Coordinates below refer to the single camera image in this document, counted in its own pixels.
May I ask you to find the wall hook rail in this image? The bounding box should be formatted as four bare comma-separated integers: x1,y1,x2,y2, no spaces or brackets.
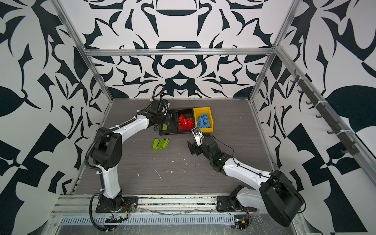
291,74,360,156

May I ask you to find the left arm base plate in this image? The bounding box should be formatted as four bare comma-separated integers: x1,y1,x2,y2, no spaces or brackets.
96,196,139,213

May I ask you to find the circuit board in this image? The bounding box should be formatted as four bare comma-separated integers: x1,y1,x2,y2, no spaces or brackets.
105,213,129,223
234,215,252,231

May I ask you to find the middle black bin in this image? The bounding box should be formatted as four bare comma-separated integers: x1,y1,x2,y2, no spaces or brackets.
178,108,196,134

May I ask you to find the red lego arch piece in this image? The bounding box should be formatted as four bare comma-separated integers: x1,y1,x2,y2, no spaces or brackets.
179,118,194,130

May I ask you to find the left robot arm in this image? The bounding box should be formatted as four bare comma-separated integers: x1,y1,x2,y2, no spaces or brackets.
84,99,171,211

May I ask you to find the blue lego brick front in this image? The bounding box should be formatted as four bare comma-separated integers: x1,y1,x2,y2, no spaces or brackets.
197,113,211,129

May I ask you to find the yellow bin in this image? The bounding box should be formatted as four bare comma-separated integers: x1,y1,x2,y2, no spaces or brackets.
193,107,214,133

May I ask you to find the white cable duct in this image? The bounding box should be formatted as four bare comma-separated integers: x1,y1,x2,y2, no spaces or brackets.
60,214,236,225

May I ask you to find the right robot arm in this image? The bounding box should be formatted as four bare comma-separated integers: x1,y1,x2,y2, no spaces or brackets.
188,131,305,227

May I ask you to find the left black bin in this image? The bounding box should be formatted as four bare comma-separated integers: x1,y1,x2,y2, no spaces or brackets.
159,110,178,136

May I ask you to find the green lego brick cluster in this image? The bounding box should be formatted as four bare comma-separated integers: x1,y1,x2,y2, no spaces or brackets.
152,139,169,150

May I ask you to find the right circuit board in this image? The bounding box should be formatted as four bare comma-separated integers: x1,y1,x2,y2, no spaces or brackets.
234,215,252,231

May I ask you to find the left circuit board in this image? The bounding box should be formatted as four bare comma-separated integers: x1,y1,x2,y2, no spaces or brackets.
105,213,129,223

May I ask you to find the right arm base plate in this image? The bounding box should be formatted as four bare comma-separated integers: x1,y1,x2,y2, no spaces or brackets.
216,196,257,212

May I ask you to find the black bin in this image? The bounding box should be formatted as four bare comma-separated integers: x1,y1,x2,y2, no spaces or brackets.
159,110,178,136
178,108,196,134

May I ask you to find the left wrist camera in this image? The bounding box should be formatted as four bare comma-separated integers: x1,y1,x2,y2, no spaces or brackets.
158,99,169,115

